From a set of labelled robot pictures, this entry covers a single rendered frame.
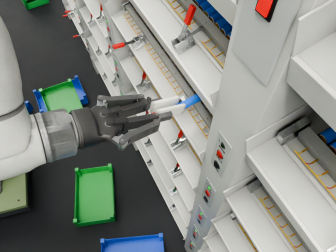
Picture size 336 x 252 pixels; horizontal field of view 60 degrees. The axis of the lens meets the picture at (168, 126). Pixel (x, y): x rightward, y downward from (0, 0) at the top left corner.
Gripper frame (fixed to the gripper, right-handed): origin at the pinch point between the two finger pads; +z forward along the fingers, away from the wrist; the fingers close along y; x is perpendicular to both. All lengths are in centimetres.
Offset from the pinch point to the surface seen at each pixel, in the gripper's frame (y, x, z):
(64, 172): 56, 110, -12
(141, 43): 30.9, 6.4, 8.8
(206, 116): -2.5, 3.8, 10.5
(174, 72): 13.9, 3.9, 10.4
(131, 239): 4, 102, 7
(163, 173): 16, 67, 22
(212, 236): -20, 46, 18
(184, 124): 0.1, 8.5, 7.1
